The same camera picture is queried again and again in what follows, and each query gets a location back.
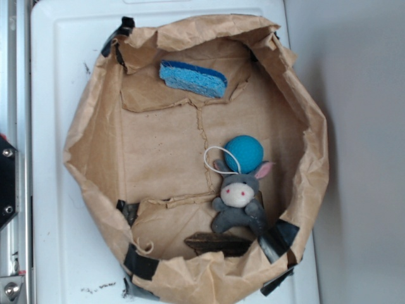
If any dark wood bark piece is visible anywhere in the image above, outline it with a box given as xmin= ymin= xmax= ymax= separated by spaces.
xmin=184 ymin=232 xmax=252 ymax=257

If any black mounting bracket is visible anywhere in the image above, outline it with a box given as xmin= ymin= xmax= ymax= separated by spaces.
xmin=0 ymin=133 xmax=19 ymax=231

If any blue sponge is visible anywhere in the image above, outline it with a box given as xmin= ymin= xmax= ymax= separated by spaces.
xmin=159 ymin=60 xmax=228 ymax=98

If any aluminium frame rail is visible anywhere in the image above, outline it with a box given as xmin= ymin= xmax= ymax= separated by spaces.
xmin=1 ymin=1 xmax=35 ymax=303

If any blue ball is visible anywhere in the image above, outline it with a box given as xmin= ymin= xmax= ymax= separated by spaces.
xmin=224 ymin=135 xmax=264 ymax=174

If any brown paper bag bin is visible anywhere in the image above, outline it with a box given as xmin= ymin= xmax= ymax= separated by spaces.
xmin=63 ymin=14 xmax=329 ymax=303

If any grey plush donkey toy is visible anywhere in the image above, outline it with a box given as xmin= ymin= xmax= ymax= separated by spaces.
xmin=204 ymin=160 xmax=273 ymax=236

